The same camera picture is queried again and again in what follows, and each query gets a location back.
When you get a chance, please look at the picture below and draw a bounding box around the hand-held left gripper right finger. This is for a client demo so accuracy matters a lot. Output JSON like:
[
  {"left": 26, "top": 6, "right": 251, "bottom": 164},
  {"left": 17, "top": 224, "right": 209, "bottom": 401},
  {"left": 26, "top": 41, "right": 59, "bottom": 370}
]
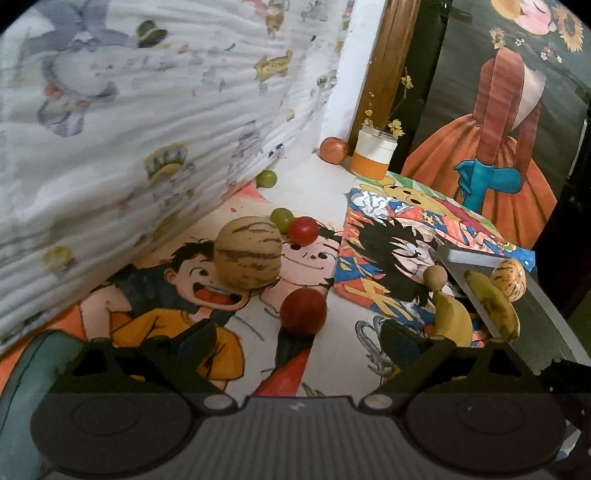
[{"left": 359, "top": 318, "right": 551, "bottom": 412}]

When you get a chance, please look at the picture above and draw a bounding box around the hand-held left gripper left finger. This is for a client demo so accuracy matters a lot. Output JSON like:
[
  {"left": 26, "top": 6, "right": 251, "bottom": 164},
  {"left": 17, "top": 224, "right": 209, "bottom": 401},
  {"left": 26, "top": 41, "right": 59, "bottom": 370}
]
[{"left": 46, "top": 318, "right": 237, "bottom": 415}]

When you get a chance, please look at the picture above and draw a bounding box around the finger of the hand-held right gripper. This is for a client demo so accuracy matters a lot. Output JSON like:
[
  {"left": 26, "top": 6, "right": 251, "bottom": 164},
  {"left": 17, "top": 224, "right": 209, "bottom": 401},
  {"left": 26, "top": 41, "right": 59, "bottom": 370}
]
[{"left": 536, "top": 358, "right": 591, "bottom": 403}]

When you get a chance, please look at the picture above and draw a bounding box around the metal tray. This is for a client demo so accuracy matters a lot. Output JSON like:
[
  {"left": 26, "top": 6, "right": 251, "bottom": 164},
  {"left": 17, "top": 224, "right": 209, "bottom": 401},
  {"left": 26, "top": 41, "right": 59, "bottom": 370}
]
[{"left": 436, "top": 244, "right": 591, "bottom": 376}]

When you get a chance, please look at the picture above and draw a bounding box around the small brown round fruit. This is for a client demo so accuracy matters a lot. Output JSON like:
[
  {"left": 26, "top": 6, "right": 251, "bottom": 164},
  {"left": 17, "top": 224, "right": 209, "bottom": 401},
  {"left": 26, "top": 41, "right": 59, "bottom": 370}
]
[{"left": 423, "top": 265, "right": 448, "bottom": 292}]

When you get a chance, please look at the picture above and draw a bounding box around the red cherry tomato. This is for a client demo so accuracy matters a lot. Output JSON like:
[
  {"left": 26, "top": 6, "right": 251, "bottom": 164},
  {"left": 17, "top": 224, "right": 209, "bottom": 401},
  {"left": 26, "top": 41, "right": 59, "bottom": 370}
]
[{"left": 288, "top": 217, "right": 320, "bottom": 247}]

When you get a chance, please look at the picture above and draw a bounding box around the plain yellow banana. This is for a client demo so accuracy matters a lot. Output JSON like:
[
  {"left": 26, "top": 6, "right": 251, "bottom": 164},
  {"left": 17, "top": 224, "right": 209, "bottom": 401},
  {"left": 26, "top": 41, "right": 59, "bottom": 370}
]
[{"left": 431, "top": 291, "right": 474, "bottom": 347}]

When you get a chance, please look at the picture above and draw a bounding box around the cartoon boy poster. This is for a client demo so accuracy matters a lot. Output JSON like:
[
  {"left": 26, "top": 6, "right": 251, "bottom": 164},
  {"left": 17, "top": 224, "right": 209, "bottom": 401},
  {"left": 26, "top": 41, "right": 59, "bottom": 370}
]
[{"left": 0, "top": 182, "right": 352, "bottom": 400}]

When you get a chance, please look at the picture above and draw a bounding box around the colourful manga poster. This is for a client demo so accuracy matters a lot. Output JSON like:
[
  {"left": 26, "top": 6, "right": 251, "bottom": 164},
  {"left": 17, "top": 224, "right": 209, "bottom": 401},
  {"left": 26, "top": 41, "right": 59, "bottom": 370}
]
[{"left": 332, "top": 187, "right": 539, "bottom": 365}]

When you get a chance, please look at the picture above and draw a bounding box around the large striped tan melon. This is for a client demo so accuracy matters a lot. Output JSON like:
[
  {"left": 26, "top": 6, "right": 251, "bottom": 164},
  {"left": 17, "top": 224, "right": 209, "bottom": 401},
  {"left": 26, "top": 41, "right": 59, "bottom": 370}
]
[{"left": 213, "top": 216, "right": 283, "bottom": 291}]

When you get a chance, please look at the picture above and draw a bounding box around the red plum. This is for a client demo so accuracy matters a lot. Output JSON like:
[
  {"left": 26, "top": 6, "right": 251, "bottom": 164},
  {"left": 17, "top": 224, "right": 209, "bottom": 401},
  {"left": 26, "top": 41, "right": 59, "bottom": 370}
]
[{"left": 279, "top": 288, "right": 328, "bottom": 335}]

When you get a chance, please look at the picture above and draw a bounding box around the spotted yellow banana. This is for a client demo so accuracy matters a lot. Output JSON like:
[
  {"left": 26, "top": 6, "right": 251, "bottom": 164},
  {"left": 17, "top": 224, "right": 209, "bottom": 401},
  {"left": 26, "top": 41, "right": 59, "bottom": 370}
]
[{"left": 463, "top": 270, "right": 522, "bottom": 342}]

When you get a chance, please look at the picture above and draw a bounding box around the small striped tan melon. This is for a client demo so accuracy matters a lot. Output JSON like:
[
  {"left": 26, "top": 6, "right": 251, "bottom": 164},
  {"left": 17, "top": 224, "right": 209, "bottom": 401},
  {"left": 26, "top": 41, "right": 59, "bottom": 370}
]
[{"left": 491, "top": 258, "right": 527, "bottom": 302}]

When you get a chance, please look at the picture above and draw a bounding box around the yellow bear poster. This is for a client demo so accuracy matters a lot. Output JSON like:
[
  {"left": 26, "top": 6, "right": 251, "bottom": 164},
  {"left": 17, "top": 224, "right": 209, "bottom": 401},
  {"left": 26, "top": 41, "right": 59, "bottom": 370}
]
[{"left": 355, "top": 172, "right": 499, "bottom": 232}]

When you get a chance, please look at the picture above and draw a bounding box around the white and orange cup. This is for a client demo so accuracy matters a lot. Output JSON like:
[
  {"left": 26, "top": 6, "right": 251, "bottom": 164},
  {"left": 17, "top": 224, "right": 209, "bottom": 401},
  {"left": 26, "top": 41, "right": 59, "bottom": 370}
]
[{"left": 351, "top": 126, "right": 398, "bottom": 182}]

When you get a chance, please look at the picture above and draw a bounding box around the orange round fruit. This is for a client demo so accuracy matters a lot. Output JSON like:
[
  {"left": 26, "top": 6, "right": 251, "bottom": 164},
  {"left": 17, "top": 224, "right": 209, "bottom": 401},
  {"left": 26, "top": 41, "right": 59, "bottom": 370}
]
[{"left": 320, "top": 137, "right": 350, "bottom": 164}]

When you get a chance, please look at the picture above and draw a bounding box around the yellow flower sprig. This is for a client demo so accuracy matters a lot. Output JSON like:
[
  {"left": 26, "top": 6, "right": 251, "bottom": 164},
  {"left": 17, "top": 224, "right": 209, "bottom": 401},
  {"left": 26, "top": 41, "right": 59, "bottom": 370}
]
[{"left": 362, "top": 69, "right": 416, "bottom": 139}]

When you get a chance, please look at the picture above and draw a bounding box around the white printed blanket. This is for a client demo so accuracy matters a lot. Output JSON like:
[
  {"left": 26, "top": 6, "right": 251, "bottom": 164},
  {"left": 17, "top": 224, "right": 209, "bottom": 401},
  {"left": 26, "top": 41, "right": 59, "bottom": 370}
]
[{"left": 0, "top": 0, "right": 352, "bottom": 356}]

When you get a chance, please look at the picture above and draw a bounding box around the wall poster with orange dress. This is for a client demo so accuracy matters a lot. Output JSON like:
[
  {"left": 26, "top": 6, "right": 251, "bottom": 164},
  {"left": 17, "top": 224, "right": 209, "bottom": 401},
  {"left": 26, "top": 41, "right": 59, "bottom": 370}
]
[{"left": 402, "top": 0, "right": 591, "bottom": 250}]

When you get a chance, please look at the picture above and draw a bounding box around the wooden door frame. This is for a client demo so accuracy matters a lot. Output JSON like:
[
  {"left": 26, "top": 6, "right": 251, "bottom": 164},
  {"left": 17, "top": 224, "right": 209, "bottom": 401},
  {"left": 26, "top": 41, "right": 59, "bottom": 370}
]
[{"left": 351, "top": 0, "right": 423, "bottom": 153}]

